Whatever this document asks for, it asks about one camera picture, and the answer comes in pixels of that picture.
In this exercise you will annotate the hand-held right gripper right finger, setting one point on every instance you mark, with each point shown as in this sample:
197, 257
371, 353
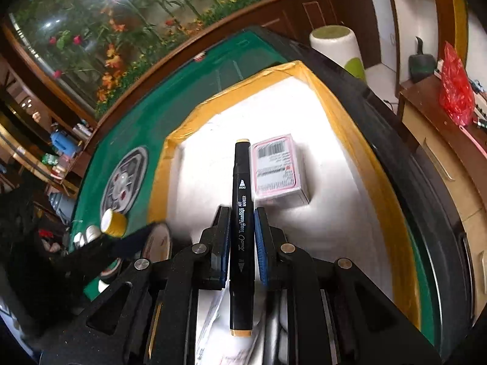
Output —
262, 247

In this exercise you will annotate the black marker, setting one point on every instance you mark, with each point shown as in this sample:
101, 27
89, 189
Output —
241, 197

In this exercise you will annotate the yellow bottle white cap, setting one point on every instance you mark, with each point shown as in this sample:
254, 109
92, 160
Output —
114, 225

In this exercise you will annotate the pink small box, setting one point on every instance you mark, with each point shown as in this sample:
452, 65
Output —
276, 167

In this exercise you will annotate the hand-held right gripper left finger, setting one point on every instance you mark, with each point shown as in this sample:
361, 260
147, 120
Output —
225, 258

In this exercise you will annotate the tan drawer cabinet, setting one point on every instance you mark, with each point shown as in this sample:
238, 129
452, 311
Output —
437, 152

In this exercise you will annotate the white bottle red label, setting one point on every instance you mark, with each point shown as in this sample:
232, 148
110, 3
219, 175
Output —
156, 243

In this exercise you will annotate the red plastic bag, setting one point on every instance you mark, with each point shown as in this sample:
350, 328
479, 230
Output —
454, 91

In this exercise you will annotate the white green stool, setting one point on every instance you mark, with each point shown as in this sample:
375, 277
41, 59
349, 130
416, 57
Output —
334, 45

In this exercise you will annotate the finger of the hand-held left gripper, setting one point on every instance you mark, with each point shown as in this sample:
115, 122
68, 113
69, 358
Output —
129, 243

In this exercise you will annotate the white printed leaflet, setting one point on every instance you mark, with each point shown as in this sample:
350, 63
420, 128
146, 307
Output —
213, 330

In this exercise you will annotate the white foam box yellow tape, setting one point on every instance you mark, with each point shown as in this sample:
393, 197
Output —
334, 197

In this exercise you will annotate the grey table control panel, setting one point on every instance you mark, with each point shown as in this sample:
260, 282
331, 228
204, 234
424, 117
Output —
123, 182

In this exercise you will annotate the wooden arch frame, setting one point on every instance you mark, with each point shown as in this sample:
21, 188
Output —
449, 7

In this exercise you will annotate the flower bamboo wall mural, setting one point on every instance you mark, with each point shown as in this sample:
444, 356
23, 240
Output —
114, 15

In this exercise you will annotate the blue thermos jug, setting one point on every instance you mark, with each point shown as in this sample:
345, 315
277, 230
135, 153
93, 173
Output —
64, 143

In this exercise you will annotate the small red white token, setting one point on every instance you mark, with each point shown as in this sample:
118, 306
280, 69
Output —
198, 58

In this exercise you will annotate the small white bottle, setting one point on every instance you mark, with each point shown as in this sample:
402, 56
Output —
93, 233
79, 239

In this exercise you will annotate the wooden display shelf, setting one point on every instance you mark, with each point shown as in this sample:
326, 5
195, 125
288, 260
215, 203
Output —
23, 121

